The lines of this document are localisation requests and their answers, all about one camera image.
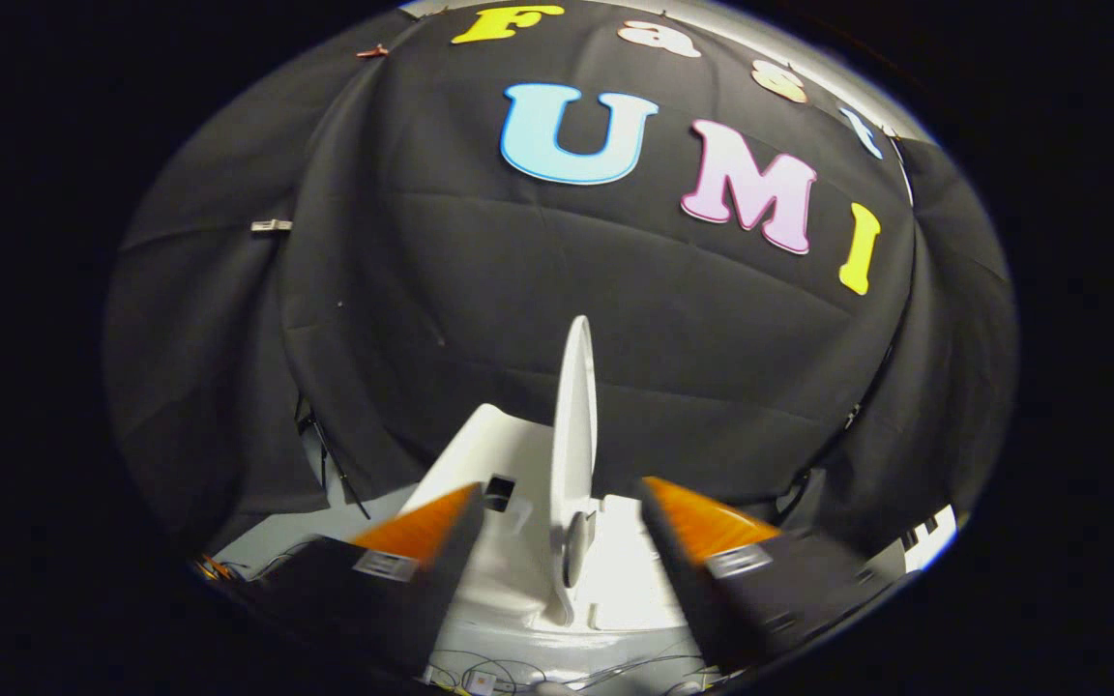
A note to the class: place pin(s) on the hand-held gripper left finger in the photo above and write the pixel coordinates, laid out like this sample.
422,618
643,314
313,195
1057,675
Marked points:
431,590

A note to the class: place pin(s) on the white toilet lid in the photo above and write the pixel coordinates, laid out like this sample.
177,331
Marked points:
574,425

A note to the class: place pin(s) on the small silver clip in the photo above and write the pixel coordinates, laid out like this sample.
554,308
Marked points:
272,225

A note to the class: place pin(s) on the small orange clip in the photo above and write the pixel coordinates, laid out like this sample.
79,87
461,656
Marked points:
372,50

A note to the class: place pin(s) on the white ceramic toilet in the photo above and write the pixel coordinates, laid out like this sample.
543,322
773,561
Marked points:
489,454

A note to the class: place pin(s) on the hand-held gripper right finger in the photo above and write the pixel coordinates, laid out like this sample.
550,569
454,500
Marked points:
702,599

